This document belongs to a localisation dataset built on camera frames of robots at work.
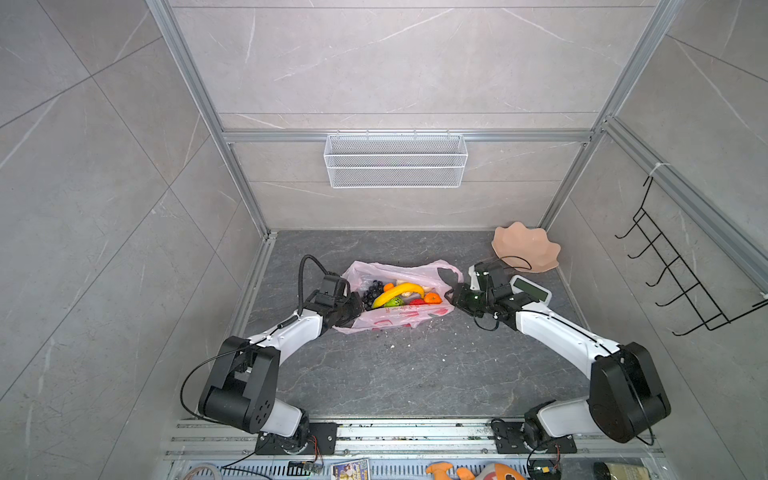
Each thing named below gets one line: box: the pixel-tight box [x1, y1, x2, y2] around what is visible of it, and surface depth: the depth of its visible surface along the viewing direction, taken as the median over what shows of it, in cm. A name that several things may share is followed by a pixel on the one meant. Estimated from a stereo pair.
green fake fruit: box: [384, 297, 404, 307], surface depth 94 cm
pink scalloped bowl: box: [491, 221, 561, 273], surface depth 116 cm
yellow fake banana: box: [372, 283, 425, 309], surface depth 95 cm
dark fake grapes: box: [362, 280, 384, 311], surface depth 99 cm
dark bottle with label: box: [593, 461, 651, 480], surface depth 67 cm
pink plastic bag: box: [334, 259, 464, 333], surface depth 90 cm
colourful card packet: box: [330, 458, 371, 480], surface depth 69 cm
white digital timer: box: [509, 274, 552, 305], surface depth 100 cm
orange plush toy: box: [426, 462, 527, 480], surface depth 69 cm
